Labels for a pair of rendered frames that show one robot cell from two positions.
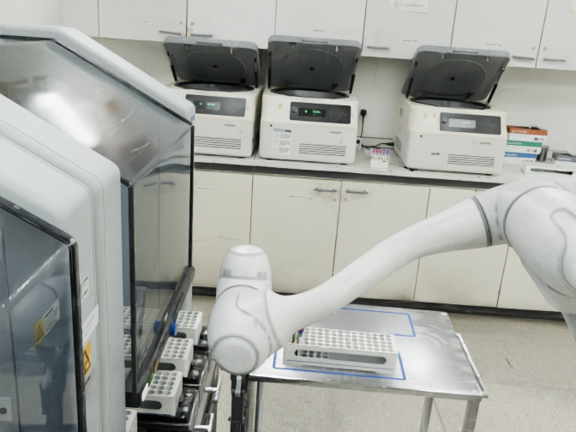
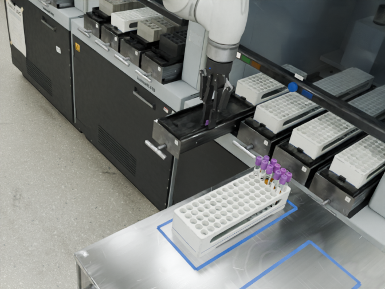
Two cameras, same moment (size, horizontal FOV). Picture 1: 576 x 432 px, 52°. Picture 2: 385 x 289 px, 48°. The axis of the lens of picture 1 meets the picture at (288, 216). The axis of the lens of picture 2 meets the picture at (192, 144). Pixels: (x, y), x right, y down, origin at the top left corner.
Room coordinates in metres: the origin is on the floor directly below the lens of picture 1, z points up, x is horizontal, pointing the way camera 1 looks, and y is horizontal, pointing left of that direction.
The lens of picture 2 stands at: (1.81, -0.79, 1.57)
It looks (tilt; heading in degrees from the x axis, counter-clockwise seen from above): 37 degrees down; 133
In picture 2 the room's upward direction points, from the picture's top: 9 degrees clockwise
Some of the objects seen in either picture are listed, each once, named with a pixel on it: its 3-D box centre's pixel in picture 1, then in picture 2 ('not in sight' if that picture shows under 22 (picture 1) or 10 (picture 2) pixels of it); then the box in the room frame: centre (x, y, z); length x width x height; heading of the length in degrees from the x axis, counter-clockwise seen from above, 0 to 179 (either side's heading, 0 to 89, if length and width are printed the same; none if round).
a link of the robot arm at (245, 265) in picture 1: (244, 286); (225, 9); (1.05, 0.07, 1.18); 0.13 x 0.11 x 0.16; 2
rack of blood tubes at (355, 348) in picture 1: (339, 349); (233, 208); (1.40, -0.16, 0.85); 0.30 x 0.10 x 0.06; 88
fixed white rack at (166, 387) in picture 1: (115, 391); (292, 109); (1.17, 0.37, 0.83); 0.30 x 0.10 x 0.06; 90
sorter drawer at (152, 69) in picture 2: not in sight; (209, 51); (0.61, 0.51, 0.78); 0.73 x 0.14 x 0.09; 90
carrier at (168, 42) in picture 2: not in sight; (169, 46); (0.61, 0.27, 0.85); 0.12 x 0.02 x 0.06; 0
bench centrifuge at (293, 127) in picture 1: (309, 96); not in sight; (3.62, -0.08, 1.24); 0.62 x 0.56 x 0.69; 1
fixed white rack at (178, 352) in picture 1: (132, 355); (329, 131); (1.32, 0.37, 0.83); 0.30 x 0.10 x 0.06; 90
